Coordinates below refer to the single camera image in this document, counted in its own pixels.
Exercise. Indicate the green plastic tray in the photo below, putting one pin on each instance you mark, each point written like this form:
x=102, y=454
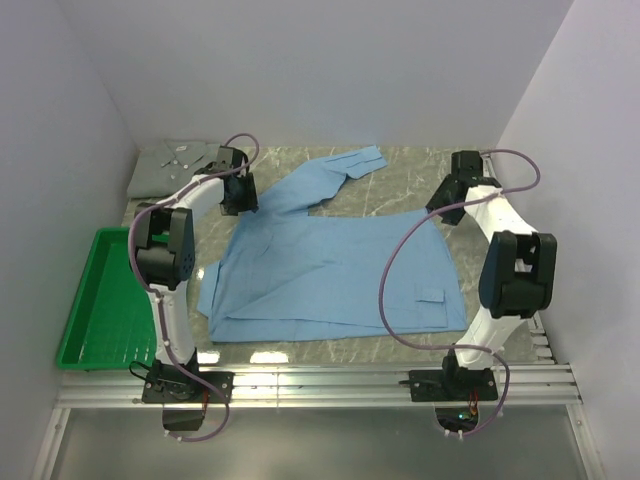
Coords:
x=110, y=323

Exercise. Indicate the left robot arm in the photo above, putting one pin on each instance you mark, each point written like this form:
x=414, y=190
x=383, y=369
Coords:
x=161, y=249

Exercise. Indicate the aluminium rail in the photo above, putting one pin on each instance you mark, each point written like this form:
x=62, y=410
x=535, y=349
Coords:
x=282, y=386
x=518, y=274

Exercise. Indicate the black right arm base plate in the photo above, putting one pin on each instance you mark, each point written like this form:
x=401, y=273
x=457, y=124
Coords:
x=440, y=390

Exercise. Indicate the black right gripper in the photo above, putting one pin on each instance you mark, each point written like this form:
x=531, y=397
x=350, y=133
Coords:
x=438, y=198

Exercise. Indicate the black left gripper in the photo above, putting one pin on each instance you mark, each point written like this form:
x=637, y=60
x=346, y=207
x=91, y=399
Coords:
x=249, y=203

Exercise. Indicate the aluminium front rail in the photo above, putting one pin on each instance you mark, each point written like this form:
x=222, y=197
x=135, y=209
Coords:
x=282, y=386

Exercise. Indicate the aluminium right side rail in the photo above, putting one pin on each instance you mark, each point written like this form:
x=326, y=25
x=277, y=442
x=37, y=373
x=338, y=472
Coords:
x=518, y=274

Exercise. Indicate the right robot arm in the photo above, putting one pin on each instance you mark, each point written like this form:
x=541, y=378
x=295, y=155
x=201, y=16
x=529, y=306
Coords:
x=465, y=353

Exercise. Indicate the folded grey shirt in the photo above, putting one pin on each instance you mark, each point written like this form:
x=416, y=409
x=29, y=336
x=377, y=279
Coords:
x=165, y=168

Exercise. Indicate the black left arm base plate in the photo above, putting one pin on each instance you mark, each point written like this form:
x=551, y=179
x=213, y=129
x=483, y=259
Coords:
x=184, y=398

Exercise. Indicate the light blue long sleeve shirt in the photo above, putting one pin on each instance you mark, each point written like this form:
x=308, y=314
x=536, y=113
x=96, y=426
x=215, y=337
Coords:
x=287, y=275

